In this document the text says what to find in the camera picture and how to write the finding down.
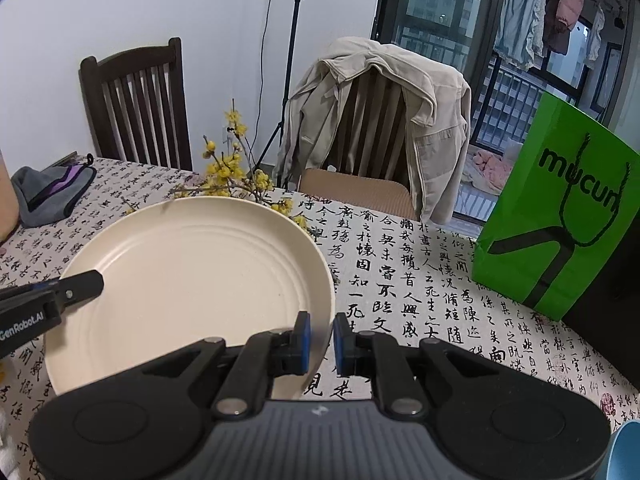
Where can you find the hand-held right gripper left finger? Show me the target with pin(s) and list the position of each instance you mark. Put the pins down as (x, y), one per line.
(301, 340)

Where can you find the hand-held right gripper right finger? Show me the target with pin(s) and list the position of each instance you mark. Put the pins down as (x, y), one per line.
(342, 342)

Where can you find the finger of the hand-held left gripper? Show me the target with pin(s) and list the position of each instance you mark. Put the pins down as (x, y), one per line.
(82, 285)

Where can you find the cream plate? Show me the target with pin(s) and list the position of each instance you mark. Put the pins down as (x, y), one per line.
(190, 270)

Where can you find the blue bowl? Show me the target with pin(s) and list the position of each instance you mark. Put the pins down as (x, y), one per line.
(627, 452)

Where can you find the grey purple cloth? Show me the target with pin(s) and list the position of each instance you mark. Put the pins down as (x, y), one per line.
(35, 195)

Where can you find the white fluffy cloth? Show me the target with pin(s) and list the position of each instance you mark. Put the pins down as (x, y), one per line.
(5, 435)

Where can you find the tan seat cushion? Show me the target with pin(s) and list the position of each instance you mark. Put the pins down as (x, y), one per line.
(350, 190)

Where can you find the yellow blossom branches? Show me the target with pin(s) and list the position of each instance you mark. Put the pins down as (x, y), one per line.
(230, 167)

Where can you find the dark wooden chair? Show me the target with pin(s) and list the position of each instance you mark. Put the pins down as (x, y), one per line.
(130, 62)
(370, 125)

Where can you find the green paper bag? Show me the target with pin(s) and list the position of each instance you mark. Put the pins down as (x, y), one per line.
(525, 210)

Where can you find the pink blanket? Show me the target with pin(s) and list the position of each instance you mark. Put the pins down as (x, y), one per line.
(490, 167)

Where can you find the black paper bag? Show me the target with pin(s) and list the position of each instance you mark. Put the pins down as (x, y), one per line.
(610, 320)

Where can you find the beige jacket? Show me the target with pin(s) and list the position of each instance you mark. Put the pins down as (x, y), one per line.
(400, 65)

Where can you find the black balcony railing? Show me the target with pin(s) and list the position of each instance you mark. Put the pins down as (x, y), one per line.
(510, 105)

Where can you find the black framed glass door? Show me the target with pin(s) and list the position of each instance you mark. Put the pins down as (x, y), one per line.
(425, 0)

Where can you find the light blue hanging garment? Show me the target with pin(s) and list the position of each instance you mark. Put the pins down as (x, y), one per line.
(520, 15)

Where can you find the white hanging garment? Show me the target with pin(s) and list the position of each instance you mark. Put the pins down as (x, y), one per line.
(595, 35)

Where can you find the pink hanging garment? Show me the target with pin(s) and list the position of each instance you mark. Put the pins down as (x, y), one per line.
(567, 10)

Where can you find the white wall socket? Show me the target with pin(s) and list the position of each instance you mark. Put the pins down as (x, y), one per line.
(229, 135)

